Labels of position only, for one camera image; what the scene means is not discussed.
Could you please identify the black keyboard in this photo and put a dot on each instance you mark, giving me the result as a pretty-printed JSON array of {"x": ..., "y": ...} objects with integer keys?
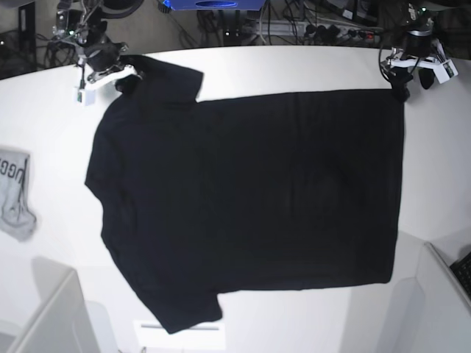
[{"x": 462, "y": 272}]

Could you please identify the left white partition panel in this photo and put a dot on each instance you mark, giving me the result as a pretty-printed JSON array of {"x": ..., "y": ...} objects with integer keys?
[{"x": 43, "y": 309}]

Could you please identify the blue box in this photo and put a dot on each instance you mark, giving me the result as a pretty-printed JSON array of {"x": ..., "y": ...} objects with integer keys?
[{"x": 180, "y": 5}]

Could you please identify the grey printed garment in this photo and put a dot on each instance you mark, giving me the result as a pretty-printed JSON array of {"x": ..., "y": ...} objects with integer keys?
[{"x": 16, "y": 218}]

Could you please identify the white partition panel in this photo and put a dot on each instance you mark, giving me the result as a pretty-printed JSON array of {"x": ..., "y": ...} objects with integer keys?
[
  {"x": 43, "y": 309},
  {"x": 429, "y": 312}
]

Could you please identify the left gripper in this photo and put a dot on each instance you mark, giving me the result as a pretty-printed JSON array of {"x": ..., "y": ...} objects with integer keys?
[{"x": 412, "y": 49}]

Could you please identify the black T-shirt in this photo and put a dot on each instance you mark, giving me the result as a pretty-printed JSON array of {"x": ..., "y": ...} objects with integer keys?
[{"x": 290, "y": 191}]

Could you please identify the white power strip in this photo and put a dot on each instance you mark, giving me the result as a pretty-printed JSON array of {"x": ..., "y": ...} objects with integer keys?
[{"x": 321, "y": 32}]

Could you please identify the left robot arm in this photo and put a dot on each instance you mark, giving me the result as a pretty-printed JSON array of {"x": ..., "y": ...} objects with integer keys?
[{"x": 416, "y": 18}]

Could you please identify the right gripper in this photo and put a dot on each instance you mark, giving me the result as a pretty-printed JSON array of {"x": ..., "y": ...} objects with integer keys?
[{"x": 104, "y": 62}]

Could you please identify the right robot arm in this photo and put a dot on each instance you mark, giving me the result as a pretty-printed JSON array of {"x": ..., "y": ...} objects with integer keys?
[{"x": 86, "y": 24}]

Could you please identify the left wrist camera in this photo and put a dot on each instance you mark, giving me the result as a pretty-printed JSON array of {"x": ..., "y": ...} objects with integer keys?
[{"x": 445, "y": 71}]

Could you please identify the right white partition panel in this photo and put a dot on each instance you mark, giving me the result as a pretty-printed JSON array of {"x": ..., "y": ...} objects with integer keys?
[{"x": 429, "y": 312}]

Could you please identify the white slotted tray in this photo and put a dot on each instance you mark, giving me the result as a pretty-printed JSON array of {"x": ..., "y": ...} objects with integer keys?
[{"x": 206, "y": 336}]

